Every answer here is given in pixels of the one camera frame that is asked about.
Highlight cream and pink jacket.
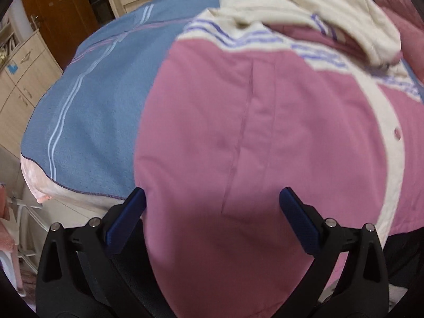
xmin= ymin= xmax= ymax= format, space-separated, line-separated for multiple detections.
xmin=134 ymin=0 xmax=424 ymax=318

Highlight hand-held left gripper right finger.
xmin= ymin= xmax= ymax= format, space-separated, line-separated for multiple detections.
xmin=279 ymin=187 xmax=390 ymax=318

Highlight blue striped bed sheet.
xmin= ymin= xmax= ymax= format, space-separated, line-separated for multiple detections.
xmin=20 ymin=0 xmax=222 ymax=201

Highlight pale pink bed skirt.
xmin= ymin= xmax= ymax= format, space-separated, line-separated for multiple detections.
xmin=20 ymin=154 xmax=133 ymax=219

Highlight pink fleece blanket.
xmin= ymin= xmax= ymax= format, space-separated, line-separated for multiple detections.
xmin=374 ymin=0 xmax=424 ymax=83

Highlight dark cloth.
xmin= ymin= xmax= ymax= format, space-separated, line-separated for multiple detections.
xmin=381 ymin=228 xmax=424 ymax=292

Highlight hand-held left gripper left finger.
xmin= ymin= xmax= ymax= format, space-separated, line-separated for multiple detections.
xmin=36 ymin=187 xmax=173 ymax=318

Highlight brown wooden door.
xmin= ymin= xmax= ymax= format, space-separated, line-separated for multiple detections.
xmin=20 ymin=0 xmax=100 ymax=70

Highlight white metal rack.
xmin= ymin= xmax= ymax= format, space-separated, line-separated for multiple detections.
xmin=10 ymin=197 xmax=47 ymax=272

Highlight beige chest of drawers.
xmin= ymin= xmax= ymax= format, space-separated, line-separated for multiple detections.
xmin=0 ymin=33 xmax=63 ymax=158

